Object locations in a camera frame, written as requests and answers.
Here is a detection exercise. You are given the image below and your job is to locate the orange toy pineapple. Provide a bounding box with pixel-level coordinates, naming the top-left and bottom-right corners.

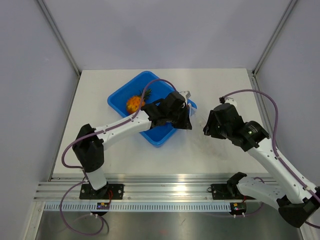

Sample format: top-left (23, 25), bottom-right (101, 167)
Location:
top-left (126, 88), bottom-right (152, 115)

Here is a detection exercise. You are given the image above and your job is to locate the clear zip top bag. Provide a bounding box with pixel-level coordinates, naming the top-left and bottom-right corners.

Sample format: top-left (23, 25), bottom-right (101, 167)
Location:
top-left (186, 105), bottom-right (212, 157)

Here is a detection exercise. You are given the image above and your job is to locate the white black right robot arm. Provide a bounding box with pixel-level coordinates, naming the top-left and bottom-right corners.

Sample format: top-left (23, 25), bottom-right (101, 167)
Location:
top-left (203, 103), bottom-right (320, 228)

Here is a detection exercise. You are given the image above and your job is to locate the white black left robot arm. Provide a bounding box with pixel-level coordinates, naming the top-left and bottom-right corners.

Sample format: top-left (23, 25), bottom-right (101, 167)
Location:
top-left (72, 91), bottom-right (192, 199)

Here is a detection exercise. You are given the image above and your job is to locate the blue plastic tray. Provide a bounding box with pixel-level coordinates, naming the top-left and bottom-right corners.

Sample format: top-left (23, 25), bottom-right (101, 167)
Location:
top-left (107, 71), bottom-right (195, 147)

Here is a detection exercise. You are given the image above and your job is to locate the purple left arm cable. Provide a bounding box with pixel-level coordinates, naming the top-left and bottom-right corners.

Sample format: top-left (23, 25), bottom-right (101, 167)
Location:
top-left (59, 78), bottom-right (182, 237)

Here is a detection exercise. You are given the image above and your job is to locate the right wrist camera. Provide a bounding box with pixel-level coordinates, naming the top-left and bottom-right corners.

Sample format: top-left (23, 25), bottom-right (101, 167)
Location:
top-left (219, 97), bottom-right (238, 107)

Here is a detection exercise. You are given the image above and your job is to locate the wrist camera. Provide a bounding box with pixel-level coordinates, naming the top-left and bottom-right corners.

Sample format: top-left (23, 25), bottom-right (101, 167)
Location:
top-left (219, 97), bottom-right (238, 107)
top-left (179, 90), bottom-right (191, 105)

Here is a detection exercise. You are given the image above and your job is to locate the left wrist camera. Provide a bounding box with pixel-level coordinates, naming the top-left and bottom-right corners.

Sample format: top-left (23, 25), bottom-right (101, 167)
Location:
top-left (179, 90), bottom-right (191, 105)

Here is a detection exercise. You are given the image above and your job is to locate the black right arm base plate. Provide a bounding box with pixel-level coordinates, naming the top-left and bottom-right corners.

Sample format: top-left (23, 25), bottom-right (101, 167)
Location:
top-left (207, 183), bottom-right (254, 201)

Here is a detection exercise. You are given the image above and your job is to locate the aluminium table edge rail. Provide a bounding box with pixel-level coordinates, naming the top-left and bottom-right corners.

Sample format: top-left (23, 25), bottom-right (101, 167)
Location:
top-left (33, 174), bottom-right (232, 202)

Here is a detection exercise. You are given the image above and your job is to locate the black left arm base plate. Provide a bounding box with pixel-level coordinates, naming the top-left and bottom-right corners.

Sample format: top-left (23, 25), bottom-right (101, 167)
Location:
top-left (79, 183), bottom-right (124, 200)

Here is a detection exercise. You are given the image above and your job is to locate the right aluminium frame post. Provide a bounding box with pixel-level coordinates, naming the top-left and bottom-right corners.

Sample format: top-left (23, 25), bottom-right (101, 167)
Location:
top-left (252, 0), bottom-right (300, 77)

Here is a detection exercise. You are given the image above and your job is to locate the aluminium frame post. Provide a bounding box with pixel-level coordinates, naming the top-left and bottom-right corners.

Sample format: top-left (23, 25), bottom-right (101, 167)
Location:
top-left (252, 0), bottom-right (300, 77)
top-left (34, 0), bottom-right (82, 79)

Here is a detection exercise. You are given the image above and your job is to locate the white slotted cable duct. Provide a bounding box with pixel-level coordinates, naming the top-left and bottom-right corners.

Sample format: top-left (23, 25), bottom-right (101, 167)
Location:
top-left (44, 201), bottom-right (231, 213)

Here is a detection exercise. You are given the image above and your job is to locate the left aluminium frame post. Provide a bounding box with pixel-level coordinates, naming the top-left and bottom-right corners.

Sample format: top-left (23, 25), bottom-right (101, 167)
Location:
top-left (34, 0), bottom-right (82, 79)

